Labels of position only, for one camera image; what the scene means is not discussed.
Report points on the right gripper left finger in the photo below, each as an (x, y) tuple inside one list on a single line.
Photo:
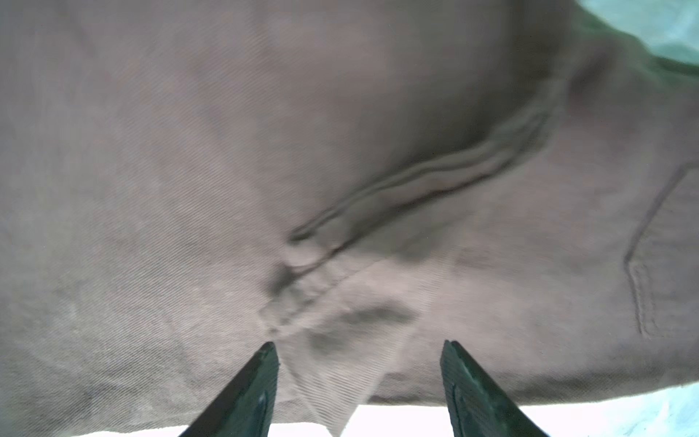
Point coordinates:
[(245, 407)]

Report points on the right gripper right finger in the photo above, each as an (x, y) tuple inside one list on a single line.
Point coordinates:
[(477, 405)]

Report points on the brown trousers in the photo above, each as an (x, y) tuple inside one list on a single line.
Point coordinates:
[(355, 181)]

